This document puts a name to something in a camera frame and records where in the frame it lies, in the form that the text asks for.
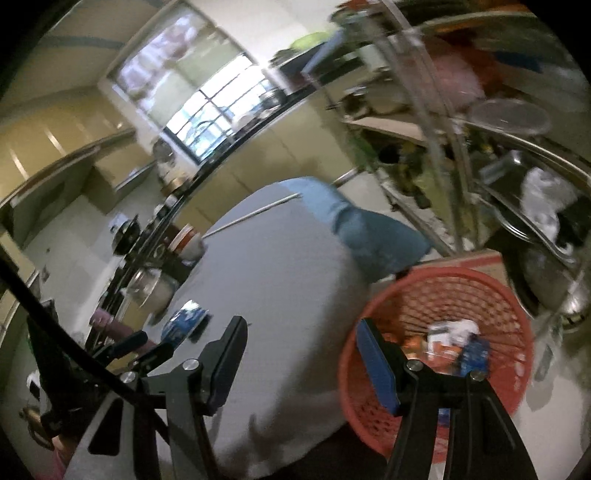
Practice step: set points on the red and white bowl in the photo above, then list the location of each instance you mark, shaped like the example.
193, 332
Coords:
187, 245

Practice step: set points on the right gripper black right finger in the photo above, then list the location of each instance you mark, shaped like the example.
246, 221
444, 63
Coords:
386, 365

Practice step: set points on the red plastic mesh basket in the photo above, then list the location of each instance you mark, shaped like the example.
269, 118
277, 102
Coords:
433, 314

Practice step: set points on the blue snack box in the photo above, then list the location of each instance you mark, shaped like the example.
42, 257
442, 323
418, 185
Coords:
183, 323

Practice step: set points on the maroon thermos bottle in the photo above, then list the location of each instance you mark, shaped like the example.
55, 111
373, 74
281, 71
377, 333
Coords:
105, 324

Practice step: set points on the blue cloth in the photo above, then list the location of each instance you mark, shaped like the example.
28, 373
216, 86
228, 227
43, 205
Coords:
380, 245

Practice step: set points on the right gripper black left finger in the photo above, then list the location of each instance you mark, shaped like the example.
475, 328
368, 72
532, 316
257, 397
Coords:
220, 360

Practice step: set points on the metal storage rack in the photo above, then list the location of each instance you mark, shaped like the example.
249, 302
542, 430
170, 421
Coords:
504, 112

